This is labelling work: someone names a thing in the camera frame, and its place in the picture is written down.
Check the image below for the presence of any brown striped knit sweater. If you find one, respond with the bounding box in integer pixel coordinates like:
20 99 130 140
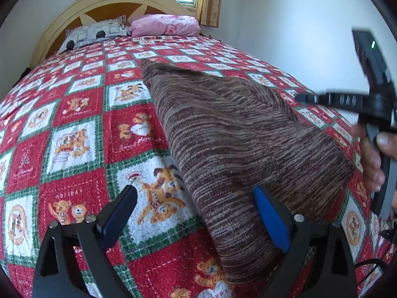
141 61 355 285

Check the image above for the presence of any person's right hand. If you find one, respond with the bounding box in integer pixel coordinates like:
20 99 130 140
351 124 397 192

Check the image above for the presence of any red patchwork teddy bedspread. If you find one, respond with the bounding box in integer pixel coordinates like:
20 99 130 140
0 35 397 298

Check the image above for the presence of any pink pillow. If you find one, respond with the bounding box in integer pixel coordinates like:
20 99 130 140
129 14 200 37

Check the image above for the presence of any grey white patterned pillow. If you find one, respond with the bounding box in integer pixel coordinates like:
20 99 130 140
58 15 127 53

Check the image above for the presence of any cream wooden headboard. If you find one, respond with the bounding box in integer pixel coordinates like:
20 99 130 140
30 0 190 68

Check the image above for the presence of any black cable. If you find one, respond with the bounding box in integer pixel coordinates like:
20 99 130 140
353 219 397 287

